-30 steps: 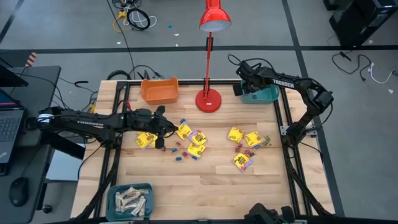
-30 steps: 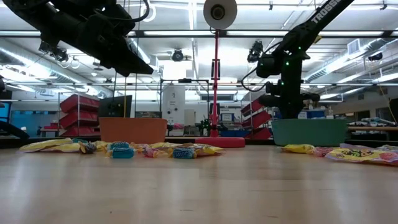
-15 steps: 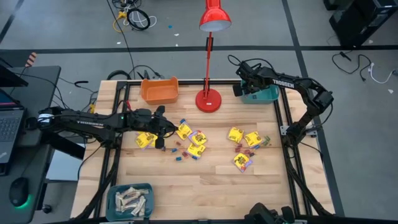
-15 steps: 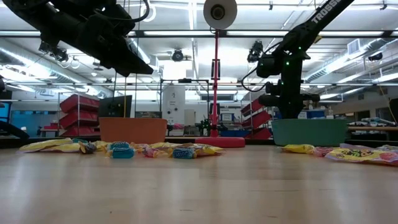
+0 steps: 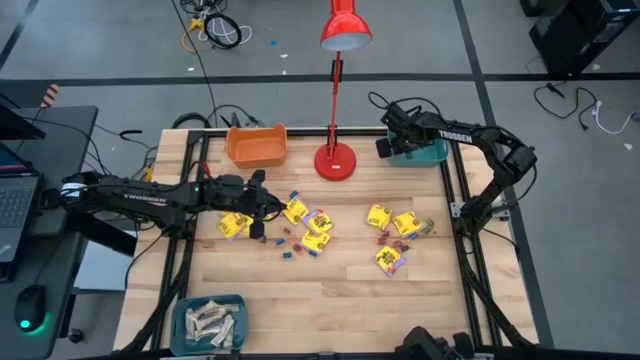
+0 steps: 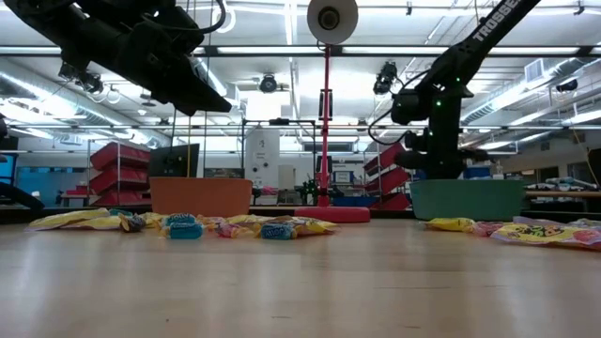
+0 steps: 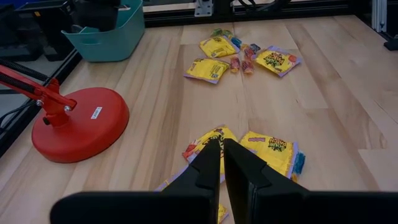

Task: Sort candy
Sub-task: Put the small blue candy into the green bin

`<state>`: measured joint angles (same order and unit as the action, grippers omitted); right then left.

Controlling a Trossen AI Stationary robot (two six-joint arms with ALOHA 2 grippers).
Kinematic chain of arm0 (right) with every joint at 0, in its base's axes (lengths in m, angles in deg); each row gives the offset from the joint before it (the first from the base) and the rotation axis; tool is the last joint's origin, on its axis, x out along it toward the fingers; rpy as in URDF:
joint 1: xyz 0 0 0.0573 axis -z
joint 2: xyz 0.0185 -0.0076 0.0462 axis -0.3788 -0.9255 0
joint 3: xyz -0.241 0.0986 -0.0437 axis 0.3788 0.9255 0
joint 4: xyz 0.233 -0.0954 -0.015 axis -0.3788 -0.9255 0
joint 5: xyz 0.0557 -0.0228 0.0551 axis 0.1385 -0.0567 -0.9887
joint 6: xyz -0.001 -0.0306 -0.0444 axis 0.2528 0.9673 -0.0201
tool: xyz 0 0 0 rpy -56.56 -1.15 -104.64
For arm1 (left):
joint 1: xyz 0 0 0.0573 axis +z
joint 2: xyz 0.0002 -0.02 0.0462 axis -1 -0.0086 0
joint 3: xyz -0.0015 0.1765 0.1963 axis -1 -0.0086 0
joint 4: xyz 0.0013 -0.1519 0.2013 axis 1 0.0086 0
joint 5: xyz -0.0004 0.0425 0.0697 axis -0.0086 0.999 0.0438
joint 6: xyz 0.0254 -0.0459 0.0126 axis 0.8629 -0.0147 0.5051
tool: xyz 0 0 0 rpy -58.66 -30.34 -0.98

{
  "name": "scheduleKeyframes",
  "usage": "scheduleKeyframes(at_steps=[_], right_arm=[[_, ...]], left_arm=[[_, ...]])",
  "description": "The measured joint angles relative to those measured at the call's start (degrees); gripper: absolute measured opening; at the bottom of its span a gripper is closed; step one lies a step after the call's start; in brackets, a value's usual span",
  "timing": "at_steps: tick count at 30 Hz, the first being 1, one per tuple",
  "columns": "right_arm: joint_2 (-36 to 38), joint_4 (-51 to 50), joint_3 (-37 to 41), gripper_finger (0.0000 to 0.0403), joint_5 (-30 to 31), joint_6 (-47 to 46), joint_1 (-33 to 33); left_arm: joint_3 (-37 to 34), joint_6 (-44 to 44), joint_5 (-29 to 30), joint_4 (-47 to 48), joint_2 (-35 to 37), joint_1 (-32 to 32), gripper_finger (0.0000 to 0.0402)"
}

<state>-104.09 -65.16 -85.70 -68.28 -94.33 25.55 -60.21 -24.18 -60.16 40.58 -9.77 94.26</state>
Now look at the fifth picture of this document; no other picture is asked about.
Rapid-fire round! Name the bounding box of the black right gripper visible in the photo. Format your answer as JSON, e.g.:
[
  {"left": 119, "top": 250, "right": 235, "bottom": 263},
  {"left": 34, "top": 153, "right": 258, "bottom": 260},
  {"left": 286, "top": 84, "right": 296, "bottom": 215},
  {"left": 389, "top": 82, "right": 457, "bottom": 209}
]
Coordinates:
[{"left": 375, "top": 103, "right": 434, "bottom": 159}]

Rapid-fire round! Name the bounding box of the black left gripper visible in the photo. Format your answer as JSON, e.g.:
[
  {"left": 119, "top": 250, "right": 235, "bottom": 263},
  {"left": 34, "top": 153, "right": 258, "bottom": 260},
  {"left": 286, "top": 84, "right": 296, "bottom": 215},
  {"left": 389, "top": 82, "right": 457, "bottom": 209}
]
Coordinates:
[{"left": 241, "top": 168, "right": 289, "bottom": 239}]

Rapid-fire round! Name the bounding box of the yellow purple-edged candy packet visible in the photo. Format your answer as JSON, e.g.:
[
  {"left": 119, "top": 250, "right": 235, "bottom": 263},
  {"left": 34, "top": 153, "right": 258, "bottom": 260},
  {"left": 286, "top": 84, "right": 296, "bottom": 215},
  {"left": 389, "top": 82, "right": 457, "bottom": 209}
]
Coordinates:
[
  {"left": 303, "top": 209, "right": 336, "bottom": 235},
  {"left": 374, "top": 245, "right": 408, "bottom": 278}
]

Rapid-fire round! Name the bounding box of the teal green plastic bin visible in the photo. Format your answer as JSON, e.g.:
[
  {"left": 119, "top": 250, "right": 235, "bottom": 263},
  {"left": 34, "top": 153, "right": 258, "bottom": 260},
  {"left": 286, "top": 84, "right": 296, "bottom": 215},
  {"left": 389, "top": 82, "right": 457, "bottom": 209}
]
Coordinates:
[{"left": 386, "top": 124, "right": 451, "bottom": 169}]

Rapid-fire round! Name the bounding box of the orange plastic bin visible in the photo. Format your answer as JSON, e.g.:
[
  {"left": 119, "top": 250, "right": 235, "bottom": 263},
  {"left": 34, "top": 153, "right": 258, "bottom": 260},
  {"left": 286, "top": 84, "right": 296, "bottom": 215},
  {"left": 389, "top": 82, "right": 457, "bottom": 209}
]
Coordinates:
[{"left": 225, "top": 122, "right": 290, "bottom": 170}]

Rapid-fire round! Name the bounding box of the red desk lamp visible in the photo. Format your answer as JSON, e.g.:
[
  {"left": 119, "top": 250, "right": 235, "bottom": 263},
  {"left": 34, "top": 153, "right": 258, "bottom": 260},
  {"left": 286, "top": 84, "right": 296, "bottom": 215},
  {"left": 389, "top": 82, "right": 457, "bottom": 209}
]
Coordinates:
[{"left": 313, "top": 0, "right": 374, "bottom": 183}]

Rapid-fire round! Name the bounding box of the dark blue plastic bin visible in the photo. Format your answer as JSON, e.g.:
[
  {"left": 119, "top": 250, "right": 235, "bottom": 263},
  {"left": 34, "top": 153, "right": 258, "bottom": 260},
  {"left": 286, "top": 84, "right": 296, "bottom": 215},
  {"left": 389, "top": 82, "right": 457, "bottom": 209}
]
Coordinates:
[{"left": 168, "top": 293, "right": 250, "bottom": 356}]

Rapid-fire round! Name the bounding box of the black computer tower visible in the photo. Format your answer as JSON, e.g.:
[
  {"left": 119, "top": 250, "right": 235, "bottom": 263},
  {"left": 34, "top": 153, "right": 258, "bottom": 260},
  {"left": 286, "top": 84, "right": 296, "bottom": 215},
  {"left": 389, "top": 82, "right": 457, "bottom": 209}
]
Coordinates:
[{"left": 519, "top": 0, "right": 640, "bottom": 77}]

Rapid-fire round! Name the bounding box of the black side desk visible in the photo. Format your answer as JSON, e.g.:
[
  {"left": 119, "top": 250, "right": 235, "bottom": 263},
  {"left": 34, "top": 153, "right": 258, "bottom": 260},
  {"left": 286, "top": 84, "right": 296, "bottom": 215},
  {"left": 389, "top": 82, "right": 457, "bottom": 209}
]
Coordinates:
[{"left": 0, "top": 104, "right": 139, "bottom": 360}]

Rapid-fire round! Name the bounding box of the small black desk device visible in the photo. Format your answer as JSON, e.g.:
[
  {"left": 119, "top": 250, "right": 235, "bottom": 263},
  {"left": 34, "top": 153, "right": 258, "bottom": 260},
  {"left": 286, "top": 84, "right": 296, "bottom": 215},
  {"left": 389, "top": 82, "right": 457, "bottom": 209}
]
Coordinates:
[{"left": 39, "top": 187, "right": 62, "bottom": 210}]

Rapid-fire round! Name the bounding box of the striped hazard marker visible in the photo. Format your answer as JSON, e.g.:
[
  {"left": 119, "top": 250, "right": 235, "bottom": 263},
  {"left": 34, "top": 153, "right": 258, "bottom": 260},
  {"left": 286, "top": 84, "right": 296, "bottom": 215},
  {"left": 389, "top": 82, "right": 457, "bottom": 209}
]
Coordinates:
[{"left": 39, "top": 83, "right": 61, "bottom": 109}]

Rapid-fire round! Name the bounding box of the black laptop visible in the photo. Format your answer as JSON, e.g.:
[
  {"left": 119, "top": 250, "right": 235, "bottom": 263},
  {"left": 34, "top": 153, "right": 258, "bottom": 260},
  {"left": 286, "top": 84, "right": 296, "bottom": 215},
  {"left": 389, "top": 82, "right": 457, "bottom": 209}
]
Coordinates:
[{"left": 0, "top": 142, "right": 41, "bottom": 265}]

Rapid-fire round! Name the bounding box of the black computer mouse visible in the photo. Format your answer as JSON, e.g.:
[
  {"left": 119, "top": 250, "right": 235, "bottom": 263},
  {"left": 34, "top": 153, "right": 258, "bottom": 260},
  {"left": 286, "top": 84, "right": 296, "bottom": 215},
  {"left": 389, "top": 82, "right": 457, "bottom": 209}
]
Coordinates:
[{"left": 13, "top": 284, "right": 49, "bottom": 333}]

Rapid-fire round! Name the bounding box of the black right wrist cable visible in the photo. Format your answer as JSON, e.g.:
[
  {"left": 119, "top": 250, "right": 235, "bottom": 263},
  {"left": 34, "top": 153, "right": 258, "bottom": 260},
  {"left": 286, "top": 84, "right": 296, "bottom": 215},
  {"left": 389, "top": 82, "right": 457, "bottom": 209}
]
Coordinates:
[{"left": 368, "top": 91, "right": 444, "bottom": 121}]

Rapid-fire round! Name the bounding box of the black cable bundle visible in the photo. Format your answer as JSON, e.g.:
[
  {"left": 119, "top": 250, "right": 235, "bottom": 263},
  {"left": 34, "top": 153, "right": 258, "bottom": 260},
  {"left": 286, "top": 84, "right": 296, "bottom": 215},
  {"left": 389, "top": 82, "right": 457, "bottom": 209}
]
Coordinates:
[{"left": 207, "top": 103, "right": 265, "bottom": 129}]

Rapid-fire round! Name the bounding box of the grey metal mount plate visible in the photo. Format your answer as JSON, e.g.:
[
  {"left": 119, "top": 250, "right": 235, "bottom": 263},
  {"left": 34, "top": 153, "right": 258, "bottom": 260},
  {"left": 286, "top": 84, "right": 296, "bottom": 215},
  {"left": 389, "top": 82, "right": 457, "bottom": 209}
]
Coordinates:
[{"left": 487, "top": 202, "right": 512, "bottom": 221}]

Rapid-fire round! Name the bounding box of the black cable arc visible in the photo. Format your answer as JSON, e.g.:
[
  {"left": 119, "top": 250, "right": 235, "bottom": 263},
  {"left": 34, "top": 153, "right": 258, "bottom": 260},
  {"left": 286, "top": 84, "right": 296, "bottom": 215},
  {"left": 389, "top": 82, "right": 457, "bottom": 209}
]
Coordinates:
[{"left": 171, "top": 112, "right": 213, "bottom": 130}]

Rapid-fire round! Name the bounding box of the black floor power cable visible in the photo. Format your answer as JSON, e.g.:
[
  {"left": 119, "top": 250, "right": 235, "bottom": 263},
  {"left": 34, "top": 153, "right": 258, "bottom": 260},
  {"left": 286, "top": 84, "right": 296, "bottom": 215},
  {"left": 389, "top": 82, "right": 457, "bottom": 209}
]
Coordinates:
[{"left": 533, "top": 82, "right": 600, "bottom": 132}]

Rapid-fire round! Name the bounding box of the long black floor cable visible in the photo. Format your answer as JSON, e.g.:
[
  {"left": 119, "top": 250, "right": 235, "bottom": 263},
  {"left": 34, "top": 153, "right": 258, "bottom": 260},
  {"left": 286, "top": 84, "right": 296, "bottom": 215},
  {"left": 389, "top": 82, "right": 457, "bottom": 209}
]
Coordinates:
[{"left": 171, "top": 0, "right": 220, "bottom": 129}]

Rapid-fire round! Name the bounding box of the black coiled cable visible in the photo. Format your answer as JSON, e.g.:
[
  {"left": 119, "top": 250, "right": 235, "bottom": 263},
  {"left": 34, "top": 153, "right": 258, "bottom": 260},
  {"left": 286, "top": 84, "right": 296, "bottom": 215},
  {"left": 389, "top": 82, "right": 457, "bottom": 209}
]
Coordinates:
[{"left": 203, "top": 12, "right": 244, "bottom": 50}]

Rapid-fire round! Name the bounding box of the white floor cable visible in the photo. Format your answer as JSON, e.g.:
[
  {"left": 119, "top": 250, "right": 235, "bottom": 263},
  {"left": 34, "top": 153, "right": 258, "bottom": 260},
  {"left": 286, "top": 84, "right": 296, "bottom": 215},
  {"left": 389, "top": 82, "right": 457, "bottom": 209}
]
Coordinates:
[{"left": 591, "top": 100, "right": 637, "bottom": 136}]

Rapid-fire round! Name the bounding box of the yellow floor cable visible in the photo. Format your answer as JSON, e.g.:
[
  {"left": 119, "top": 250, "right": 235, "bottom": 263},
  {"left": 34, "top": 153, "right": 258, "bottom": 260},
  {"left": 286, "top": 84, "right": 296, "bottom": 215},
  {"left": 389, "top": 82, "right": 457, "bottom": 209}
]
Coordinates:
[{"left": 180, "top": 16, "right": 206, "bottom": 54}]

